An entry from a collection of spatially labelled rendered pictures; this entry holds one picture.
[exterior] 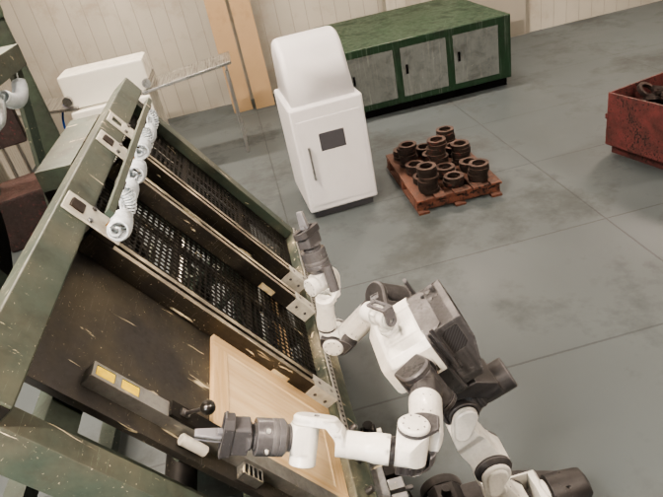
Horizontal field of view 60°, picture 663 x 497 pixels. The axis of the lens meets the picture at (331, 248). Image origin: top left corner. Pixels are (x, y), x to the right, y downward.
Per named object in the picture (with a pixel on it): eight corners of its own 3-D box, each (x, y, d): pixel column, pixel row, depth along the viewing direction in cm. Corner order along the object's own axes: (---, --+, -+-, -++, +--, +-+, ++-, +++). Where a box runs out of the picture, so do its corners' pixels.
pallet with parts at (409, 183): (455, 149, 612) (452, 110, 590) (506, 193, 513) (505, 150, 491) (382, 168, 606) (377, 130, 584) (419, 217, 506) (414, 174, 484)
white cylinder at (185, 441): (176, 447, 144) (201, 460, 148) (184, 439, 143) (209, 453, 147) (177, 437, 147) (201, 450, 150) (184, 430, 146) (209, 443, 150)
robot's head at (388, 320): (384, 317, 182) (377, 296, 179) (403, 323, 175) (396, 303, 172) (369, 327, 179) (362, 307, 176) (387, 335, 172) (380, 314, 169)
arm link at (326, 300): (328, 262, 206) (330, 293, 214) (309, 273, 201) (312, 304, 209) (340, 269, 202) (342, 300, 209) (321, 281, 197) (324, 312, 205)
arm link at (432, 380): (426, 428, 159) (427, 399, 171) (454, 413, 156) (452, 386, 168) (402, 397, 157) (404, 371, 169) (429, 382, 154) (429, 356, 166)
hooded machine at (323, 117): (381, 205, 537) (353, 32, 456) (307, 224, 533) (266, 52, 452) (361, 171, 610) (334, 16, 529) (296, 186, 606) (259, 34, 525)
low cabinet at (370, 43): (456, 54, 916) (452, -5, 871) (512, 85, 748) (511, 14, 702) (324, 86, 902) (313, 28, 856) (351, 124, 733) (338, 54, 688)
